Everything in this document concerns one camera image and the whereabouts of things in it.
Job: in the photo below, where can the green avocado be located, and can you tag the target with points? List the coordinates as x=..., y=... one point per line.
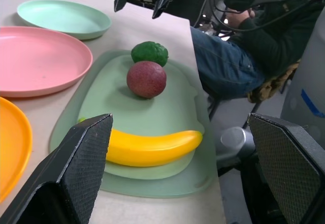
x=148, y=52

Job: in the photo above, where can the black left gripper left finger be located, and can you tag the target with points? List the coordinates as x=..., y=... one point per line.
x=63, y=178

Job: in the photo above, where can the orange plate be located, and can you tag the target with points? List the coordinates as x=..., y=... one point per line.
x=12, y=145

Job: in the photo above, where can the yellow banana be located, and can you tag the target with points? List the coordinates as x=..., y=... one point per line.
x=152, y=147

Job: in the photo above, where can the pink plate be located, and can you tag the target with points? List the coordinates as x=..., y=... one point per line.
x=38, y=59

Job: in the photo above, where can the dark red round fruit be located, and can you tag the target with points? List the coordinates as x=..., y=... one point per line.
x=146, y=79

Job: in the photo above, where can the seated person in jeans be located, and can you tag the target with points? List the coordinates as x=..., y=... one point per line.
x=233, y=56

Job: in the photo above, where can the pale green tray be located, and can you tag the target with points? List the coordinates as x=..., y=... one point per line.
x=157, y=107

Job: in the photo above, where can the mint green plate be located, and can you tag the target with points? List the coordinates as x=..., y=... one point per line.
x=63, y=18

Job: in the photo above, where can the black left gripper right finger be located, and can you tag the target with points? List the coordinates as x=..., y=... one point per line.
x=289, y=163

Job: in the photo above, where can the chair with patterned cushion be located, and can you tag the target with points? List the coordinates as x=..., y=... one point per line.
x=274, y=84

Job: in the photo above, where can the silver cylindrical robot joint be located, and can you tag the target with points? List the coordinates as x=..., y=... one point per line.
x=237, y=142

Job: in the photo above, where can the blue tape strip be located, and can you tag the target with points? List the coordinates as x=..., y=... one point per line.
x=312, y=104

